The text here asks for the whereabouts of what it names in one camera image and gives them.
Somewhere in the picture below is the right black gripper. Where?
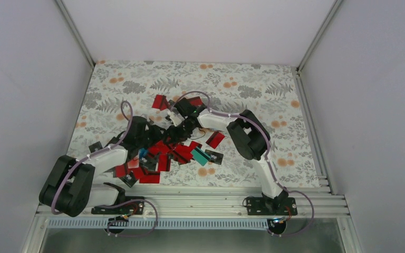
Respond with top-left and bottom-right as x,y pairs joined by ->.
163,120 -> 196,145

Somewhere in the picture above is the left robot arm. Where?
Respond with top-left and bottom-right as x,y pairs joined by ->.
38,116 -> 166,217

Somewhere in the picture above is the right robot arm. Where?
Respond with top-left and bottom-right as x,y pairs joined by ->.
163,97 -> 288,215

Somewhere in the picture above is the red card pile centre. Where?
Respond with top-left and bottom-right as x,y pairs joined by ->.
124,141 -> 202,176

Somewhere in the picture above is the teal card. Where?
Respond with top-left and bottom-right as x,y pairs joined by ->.
191,147 -> 210,166

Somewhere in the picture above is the red card near holder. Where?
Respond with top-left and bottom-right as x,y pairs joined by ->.
206,131 -> 225,149

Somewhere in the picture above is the red card far centre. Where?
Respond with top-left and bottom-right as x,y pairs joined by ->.
187,96 -> 203,107

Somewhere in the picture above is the red card far left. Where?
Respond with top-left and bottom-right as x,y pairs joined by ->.
152,94 -> 169,111

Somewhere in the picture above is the red card bottom front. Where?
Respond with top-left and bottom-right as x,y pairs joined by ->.
139,172 -> 160,184

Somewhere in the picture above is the black VIP card far left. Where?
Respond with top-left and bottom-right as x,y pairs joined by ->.
88,141 -> 103,153

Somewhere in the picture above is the black vip card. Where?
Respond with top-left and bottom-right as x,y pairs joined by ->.
205,149 -> 224,165
88,141 -> 103,153
119,172 -> 138,188

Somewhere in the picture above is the black VIP card right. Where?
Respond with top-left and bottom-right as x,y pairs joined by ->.
205,149 -> 224,165

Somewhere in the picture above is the black VIP card bottom left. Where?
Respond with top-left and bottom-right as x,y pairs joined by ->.
119,172 -> 138,188

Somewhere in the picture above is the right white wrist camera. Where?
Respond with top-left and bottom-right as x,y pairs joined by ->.
167,111 -> 183,127

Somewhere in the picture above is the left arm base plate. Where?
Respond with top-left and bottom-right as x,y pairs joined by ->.
91,196 -> 145,216

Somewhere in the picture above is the aluminium rail frame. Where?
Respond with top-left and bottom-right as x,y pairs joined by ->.
22,180 -> 362,252

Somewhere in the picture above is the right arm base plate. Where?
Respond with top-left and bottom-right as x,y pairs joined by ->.
242,196 -> 298,216

